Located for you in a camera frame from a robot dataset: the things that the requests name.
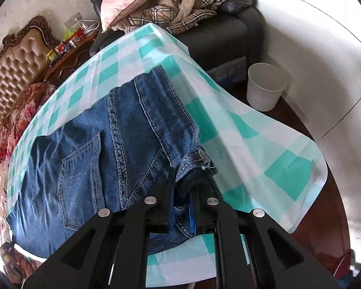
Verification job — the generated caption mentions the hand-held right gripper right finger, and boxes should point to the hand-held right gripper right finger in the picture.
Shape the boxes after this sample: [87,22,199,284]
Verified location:
[189,183,340,289]

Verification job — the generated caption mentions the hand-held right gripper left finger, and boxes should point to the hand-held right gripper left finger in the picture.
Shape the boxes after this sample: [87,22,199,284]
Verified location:
[22,183,176,289]

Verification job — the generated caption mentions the blue denim pants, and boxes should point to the blue denim pants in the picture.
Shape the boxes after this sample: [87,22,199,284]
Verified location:
[6,65,226,255]

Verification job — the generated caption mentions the teal white checked tablecloth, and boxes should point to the teal white checked tablecloth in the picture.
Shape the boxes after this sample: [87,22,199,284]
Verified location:
[1,22,328,288]

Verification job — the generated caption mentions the white plastic waste bin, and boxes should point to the white plastic waste bin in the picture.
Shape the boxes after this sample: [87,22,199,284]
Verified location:
[247,63,288,112]

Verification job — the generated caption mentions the red floral bedding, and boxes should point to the red floral bedding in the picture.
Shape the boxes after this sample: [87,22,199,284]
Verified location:
[0,81,58,286]

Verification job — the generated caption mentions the black leather sofa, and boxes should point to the black leather sofa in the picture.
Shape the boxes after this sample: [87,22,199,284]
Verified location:
[87,0,265,88]

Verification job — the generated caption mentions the dark wooden nightstand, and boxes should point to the dark wooden nightstand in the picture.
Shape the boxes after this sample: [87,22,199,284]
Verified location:
[44,30,100,82]

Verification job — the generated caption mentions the red small box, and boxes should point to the red small box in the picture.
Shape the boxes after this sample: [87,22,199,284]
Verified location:
[54,42,75,53]

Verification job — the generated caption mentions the brown plaid blanket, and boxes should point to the brown plaid blanket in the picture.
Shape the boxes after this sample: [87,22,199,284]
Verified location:
[128,0,233,35]

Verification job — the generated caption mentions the green plastic bag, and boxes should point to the green plastic bag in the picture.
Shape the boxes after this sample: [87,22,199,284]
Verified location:
[62,27,79,41]

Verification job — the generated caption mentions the brown tufted carved headboard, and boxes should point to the brown tufted carved headboard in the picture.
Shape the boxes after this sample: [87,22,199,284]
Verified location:
[0,15,62,142]

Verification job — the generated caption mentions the white charger with cable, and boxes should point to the white charger with cable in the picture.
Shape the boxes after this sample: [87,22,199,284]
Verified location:
[77,20,101,35]

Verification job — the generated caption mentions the wall socket plate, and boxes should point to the wall socket plate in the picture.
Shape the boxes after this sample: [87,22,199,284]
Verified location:
[63,12,82,27]

